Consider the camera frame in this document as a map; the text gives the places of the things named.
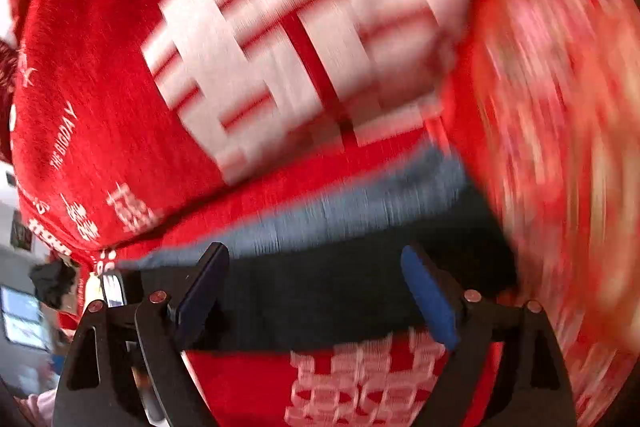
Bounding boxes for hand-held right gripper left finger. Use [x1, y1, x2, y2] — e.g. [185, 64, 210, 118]
[52, 243, 231, 427]

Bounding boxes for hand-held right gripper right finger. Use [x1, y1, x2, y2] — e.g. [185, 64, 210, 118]
[401, 245, 578, 427]

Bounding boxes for dark pants with patterned waistband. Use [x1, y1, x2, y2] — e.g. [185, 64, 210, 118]
[117, 147, 518, 353]

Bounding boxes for dark cloth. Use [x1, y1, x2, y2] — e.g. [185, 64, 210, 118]
[29, 258, 77, 309]

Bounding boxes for bright window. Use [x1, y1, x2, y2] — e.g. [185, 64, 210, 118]
[0, 284, 50, 350]

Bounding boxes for red printed blanket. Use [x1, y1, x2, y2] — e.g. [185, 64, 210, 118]
[0, 0, 506, 427]

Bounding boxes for red embroidered satin pillow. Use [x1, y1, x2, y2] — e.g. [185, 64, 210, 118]
[445, 0, 640, 413]

